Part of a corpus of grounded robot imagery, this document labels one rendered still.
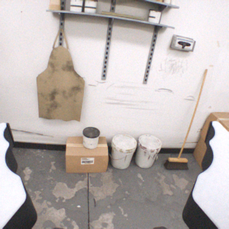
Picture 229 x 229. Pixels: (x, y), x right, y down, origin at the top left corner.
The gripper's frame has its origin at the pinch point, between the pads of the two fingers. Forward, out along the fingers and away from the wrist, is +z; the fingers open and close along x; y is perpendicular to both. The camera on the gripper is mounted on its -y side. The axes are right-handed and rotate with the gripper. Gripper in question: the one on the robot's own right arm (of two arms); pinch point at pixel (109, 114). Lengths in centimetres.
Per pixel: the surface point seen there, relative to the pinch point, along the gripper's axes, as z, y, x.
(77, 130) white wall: 180, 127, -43
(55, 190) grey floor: 111, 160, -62
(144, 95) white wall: 187, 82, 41
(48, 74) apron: 171, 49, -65
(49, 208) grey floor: 88, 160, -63
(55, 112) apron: 172, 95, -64
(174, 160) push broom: 163, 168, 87
